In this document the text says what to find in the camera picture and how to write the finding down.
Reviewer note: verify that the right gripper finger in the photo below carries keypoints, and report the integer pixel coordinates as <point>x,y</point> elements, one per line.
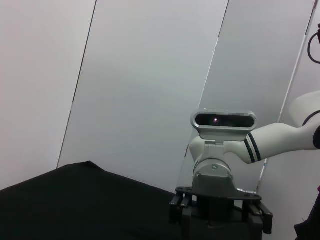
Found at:
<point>176,210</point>
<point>265,220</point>

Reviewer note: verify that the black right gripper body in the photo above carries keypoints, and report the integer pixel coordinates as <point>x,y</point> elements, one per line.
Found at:
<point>220,220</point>

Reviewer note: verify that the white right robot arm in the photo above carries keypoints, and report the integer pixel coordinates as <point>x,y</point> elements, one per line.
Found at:
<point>275,142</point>

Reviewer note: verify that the black tablecloth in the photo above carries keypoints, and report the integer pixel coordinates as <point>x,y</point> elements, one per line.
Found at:
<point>75,200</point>

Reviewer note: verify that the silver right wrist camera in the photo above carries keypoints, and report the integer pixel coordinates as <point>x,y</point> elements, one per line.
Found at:
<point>225,120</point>

